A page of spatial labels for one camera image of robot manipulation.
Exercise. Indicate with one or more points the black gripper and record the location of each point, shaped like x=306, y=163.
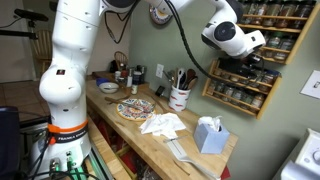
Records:
x=246, y=64

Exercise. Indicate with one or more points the green herb spice bottle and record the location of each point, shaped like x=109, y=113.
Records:
x=248, y=100

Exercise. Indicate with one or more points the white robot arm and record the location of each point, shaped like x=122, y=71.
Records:
x=70, y=50

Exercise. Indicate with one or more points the brown jar blue cap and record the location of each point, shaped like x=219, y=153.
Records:
x=269, y=80

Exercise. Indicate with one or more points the brown spice jar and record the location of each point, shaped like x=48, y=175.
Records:
x=258, y=102

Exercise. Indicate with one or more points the dark jar white label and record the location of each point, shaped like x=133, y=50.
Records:
x=237, y=96

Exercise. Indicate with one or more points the clear glass spice jar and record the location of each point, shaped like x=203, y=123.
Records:
x=228, y=93

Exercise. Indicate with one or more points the colourful label spice jar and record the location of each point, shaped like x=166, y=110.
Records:
x=220, y=90

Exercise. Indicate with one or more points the tan spice jar green label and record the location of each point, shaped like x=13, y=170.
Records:
x=212, y=87

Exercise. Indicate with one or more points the wooden spatula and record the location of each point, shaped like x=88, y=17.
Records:
x=193, y=83

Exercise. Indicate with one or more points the brown wooden spoon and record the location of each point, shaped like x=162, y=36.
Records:
x=191, y=75

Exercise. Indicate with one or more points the white pasta server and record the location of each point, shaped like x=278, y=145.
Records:
x=181, y=77

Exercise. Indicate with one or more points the white box container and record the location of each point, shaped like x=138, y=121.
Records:
x=210, y=140

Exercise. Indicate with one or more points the white crock red chilies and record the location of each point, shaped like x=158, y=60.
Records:
x=178, y=100

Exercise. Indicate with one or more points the metal tongs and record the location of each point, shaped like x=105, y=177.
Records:
x=169, y=78

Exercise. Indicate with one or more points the black digital timer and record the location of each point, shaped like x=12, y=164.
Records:
x=160, y=91

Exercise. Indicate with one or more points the white stove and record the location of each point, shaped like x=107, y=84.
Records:
x=310, y=156

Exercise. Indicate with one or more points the white crumpled cloth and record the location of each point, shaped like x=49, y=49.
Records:
x=161, y=123

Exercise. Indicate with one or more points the colourful painted plate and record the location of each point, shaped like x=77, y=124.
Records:
x=133, y=115

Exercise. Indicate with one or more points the wooden chair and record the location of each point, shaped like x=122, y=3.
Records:
x=41, y=43
x=120, y=56

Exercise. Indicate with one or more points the white spice shaker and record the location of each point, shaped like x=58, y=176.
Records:
x=118, y=76

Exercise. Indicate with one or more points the white ceramic bowl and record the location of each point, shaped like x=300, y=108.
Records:
x=108, y=87

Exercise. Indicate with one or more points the blue plastic bowl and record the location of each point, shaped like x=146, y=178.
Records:
x=101, y=81

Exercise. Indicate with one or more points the wooden robot platform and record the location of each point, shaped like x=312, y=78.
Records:
x=106, y=156

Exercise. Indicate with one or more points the dark blue bin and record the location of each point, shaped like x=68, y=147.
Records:
x=8, y=143

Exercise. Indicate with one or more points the wooden wall spice rack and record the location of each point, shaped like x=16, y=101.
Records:
x=268, y=98
x=266, y=27

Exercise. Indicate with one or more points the white light switch plate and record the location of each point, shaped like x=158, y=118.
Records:
x=311, y=85

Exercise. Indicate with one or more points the white wall outlet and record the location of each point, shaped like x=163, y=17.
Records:
x=159, y=71

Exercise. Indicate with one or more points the decorative wall plate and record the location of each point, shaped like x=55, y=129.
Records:
x=160, y=18

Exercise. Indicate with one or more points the black camera on stand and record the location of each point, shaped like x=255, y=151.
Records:
x=30, y=15

